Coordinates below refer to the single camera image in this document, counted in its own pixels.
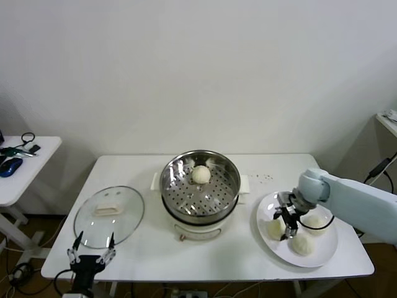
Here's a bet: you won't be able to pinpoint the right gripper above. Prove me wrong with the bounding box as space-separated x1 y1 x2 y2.
272 204 303 242

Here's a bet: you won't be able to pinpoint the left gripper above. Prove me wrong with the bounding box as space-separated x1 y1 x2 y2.
66 230 118 293

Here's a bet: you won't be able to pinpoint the white steamed baozi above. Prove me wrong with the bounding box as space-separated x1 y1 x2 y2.
302 215 329 237
190 165 212 185
267 219 288 242
290 234 316 257

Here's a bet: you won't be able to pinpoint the glass lid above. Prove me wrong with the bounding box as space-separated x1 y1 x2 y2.
73 185 146 249

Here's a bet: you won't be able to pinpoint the steel steamer basket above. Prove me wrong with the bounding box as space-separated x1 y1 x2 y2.
151 150 251 219

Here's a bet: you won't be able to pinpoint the white round plate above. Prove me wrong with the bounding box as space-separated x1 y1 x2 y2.
256 189 339 268

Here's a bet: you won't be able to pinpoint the scattered dark crumbs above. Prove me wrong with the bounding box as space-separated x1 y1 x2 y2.
248 173 274 184

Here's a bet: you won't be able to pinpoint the white floor socket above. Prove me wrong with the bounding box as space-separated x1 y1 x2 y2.
11 267 33 282

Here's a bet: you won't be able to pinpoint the white side table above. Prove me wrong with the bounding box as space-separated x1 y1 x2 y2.
0 135 63 264

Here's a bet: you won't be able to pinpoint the grey power strip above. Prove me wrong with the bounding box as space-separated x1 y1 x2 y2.
172 288 209 298

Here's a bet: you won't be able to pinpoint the blue computer mouse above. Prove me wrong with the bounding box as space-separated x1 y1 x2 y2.
0 157 24 178

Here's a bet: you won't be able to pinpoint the green pen bundle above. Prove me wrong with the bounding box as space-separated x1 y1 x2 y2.
0 146 37 158

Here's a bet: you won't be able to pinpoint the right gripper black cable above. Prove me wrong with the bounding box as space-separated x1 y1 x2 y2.
305 214 336 232

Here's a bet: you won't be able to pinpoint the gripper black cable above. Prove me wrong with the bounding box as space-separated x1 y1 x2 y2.
305 214 336 232
54 268 75 294

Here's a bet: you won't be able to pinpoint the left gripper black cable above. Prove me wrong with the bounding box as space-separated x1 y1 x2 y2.
54 268 75 294

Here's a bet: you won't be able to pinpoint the black floor cable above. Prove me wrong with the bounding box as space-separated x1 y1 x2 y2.
6 262 43 296

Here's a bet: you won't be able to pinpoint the black power adapter cable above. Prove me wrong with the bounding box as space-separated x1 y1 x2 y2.
353 157 395 239

